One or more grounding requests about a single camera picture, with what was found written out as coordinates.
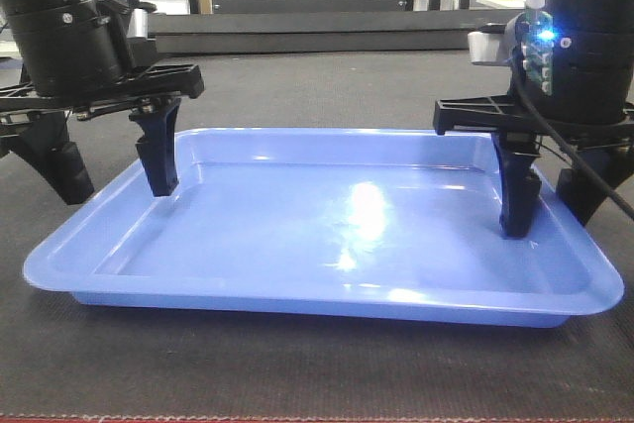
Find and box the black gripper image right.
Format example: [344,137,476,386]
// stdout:
[433,95,633,238]

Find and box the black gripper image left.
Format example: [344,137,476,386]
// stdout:
[1,64,204,205]

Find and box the blue plastic tray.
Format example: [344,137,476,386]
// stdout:
[23,128,624,327]

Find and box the green circuit board with LED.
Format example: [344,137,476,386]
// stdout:
[521,9,556,96]

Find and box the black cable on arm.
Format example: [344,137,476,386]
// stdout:
[503,16,634,221]

